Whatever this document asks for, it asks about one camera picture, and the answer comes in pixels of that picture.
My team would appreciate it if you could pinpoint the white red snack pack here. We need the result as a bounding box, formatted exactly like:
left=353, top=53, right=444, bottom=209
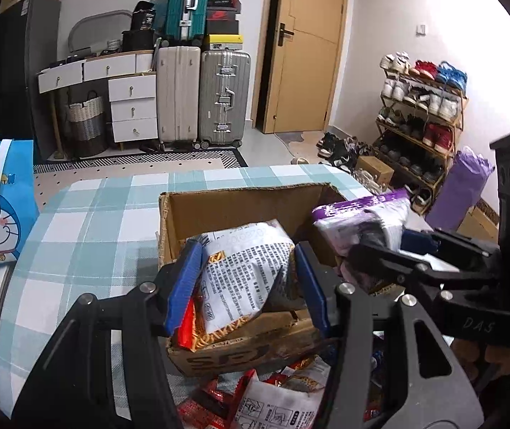
left=175, top=219, right=305, bottom=352

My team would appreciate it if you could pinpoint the purple white snack pack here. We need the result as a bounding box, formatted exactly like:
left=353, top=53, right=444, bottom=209
left=311, top=189, right=410, bottom=257

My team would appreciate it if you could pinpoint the SF cardboard box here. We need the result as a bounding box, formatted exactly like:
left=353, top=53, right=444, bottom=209
left=158, top=183, right=351, bottom=377

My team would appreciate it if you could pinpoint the purple plastic bag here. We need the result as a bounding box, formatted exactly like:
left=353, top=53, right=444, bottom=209
left=425, top=146, right=495, bottom=231

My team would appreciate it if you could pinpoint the small cardboard box on floor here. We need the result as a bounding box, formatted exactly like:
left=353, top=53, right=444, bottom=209
left=357, top=156, right=395, bottom=185

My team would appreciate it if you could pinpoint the plaid blue tablecloth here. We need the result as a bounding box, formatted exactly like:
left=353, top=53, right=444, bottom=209
left=0, top=165, right=368, bottom=414

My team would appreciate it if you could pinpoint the white red noodle pack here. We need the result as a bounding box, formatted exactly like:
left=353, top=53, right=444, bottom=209
left=229, top=355, right=331, bottom=429

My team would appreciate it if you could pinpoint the wooden shoe rack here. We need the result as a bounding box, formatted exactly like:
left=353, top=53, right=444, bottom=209
left=372, top=51, right=468, bottom=215

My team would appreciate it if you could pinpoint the red small snack pack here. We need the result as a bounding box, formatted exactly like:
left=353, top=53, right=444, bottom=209
left=177, top=381, right=234, bottom=429

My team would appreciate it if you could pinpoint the patterned floor rug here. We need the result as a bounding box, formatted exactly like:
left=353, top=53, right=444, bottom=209
left=34, top=148, right=248, bottom=206

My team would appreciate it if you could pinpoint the woven laundry basket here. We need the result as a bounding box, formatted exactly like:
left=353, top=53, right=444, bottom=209
left=67, top=90, right=108, bottom=158

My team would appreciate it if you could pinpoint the white drawer desk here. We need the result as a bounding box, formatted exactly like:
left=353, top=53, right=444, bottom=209
left=38, top=50, right=159, bottom=145

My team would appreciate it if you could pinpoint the silver aluminium suitcase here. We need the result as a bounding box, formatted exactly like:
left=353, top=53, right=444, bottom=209
left=199, top=50, right=251, bottom=148

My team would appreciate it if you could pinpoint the beige hard suitcase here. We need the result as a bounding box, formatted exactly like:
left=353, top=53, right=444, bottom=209
left=156, top=46, right=200, bottom=147

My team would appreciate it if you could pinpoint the blue Doraemon tote bag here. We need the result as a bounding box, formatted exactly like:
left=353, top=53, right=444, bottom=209
left=0, top=138, right=39, bottom=263

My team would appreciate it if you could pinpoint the wooden door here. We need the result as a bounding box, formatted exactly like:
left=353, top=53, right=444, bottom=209
left=259, top=0, right=347, bottom=134

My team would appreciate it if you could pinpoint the stack of shoe boxes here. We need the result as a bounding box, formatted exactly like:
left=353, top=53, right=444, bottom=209
left=204, top=0, right=243, bottom=50

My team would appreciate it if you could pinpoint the teal hard suitcase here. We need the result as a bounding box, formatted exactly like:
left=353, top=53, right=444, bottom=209
left=164, top=0, right=207, bottom=46

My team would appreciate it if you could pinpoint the black refrigerator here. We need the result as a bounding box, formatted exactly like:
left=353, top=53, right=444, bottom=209
left=0, top=0, right=61, bottom=163

